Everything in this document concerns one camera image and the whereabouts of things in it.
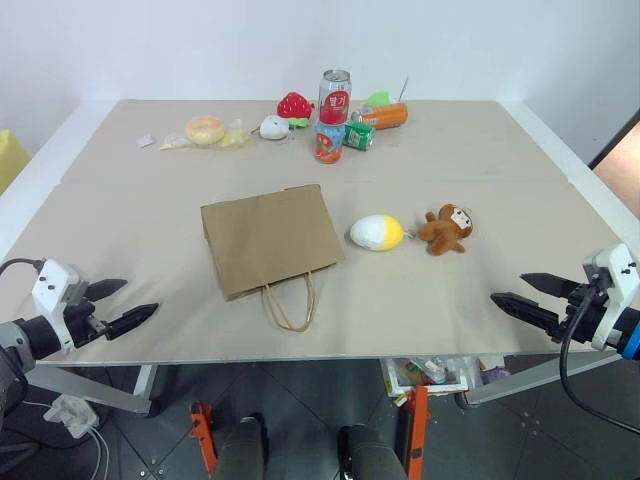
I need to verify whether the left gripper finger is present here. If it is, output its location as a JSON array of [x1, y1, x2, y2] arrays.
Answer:
[[104, 302, 161, 343], [87, 278, 129, 303]]

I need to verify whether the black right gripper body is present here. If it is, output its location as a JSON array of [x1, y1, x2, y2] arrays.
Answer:
[[549, 280, 610, 346]]

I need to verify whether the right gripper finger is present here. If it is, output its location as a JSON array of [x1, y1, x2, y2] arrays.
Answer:
[[519, 272, 572, 301], [489, 292, 560, 334]]

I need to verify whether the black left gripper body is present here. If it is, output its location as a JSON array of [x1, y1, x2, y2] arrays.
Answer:
[[62, 280, 109, 349]]

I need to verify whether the brown monkey plush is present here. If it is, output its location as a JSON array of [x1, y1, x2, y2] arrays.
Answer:
[[416, 202, 476, 257]]

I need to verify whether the brown paper bag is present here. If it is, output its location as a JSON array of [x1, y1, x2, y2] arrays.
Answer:
[[199, 183, 347, 333]]

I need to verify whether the white yellow egg plush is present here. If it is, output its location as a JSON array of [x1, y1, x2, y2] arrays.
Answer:
[[348, 213, 405, 252]]

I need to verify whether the grey table leg brace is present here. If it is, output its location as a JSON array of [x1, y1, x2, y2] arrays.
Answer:
[[25, 360, 160, 417], [463, 348, 622, 407]]

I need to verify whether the white power strip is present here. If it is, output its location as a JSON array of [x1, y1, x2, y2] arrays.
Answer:
[[42, 393, 100, 440]]

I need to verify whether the white box of clutter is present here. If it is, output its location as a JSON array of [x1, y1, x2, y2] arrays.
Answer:
[[381, 355, 482, 400]]

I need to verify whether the orange metal stand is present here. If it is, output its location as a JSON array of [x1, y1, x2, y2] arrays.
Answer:
[[188, 399, 220, 480], [403, 384, 432, 480]]

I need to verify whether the brown wooden door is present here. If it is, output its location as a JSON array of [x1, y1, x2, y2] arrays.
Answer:
[[588, 106, 640, 222]]

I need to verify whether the yellow object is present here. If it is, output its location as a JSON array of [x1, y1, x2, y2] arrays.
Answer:
[[0, 129, 32, 197]]

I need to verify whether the dark rounded shape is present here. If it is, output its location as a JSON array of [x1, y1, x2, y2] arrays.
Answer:
[[336, 423, 407, 480], [213, 413, 272, 480]]

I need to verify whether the bread bun in plastic wrapper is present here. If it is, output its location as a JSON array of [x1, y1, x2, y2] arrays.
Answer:
[[159, 115, 252, 152]]

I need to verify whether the white round plush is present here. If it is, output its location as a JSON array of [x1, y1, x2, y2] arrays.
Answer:
[[258, 113, 292, 141]]

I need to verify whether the green drink can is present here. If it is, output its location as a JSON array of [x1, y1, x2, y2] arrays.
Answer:
[[343, 121, 377, 152]]

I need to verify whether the short strawberry drink can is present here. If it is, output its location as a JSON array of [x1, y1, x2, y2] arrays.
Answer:
[[313, 122, 347, 166]]

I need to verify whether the red strawberry plush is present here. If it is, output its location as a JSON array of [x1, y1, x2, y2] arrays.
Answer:
[[277, 90, 318, 129]]

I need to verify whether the tall red drink can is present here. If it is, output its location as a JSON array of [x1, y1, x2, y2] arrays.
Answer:
[[317, 68, 353, 127]]

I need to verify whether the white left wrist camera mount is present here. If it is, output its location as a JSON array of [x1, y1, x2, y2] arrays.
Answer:
[[31, 258, 94, 356]]

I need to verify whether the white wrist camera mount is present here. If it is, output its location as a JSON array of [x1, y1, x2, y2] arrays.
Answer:
[[582, 243, 640, 352], [31, 258, 94, 356]]

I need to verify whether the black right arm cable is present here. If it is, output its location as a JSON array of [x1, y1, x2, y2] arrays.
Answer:
[[558, 283, 640, 432]]

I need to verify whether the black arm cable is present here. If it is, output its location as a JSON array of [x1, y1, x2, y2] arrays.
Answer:
[[558, 283, 640, 432], [0, 257, 47, 279]]

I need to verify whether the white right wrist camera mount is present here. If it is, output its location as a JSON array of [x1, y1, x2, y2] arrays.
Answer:
[[582, 243, 640, 352]]

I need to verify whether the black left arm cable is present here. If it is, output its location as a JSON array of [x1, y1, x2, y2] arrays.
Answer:
[[0, 257, 47, 279]]

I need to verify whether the white power cable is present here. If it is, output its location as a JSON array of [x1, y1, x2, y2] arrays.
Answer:
[[85, 423, 115, 480]]

